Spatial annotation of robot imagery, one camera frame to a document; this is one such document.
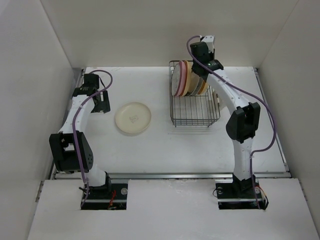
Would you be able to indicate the white patterned plate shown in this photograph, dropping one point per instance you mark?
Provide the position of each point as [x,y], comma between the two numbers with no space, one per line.
[176,79]

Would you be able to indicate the aluminium frame rail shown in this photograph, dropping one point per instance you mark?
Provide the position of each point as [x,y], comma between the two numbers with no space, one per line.
[199,150]

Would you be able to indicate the white cutlery holder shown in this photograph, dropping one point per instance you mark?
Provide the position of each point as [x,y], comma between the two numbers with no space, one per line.
[218,101]

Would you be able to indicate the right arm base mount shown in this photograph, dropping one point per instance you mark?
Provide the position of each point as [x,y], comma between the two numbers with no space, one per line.
[229,199]

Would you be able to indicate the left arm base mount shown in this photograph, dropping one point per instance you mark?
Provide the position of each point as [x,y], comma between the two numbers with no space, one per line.
[112,197]

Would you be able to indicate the tan plate beside pink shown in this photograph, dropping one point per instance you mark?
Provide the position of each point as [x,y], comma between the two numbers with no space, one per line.
[191,80]

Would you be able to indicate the wire dish rack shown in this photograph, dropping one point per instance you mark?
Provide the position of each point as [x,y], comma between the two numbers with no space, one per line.
[192,110]

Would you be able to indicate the orange plate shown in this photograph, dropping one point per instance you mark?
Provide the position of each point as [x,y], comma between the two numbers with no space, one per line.
[203,88]

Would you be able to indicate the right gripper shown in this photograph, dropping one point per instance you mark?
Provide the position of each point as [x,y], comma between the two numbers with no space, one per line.
[212,55]

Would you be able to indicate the grey rimmed plate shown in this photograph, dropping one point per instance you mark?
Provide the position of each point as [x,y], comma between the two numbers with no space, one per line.
[197,89]

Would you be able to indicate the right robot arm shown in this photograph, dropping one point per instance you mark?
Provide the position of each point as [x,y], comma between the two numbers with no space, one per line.
[244,115]

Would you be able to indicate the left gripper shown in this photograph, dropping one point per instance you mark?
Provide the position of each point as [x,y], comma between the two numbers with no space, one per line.
[103,105]

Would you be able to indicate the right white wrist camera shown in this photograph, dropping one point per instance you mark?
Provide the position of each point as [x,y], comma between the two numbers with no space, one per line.
[210,42]

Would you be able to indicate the cream plate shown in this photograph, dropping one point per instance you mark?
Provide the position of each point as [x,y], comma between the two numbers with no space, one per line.
[133,118]

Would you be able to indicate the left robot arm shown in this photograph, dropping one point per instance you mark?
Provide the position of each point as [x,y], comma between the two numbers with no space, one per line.
[69,147]

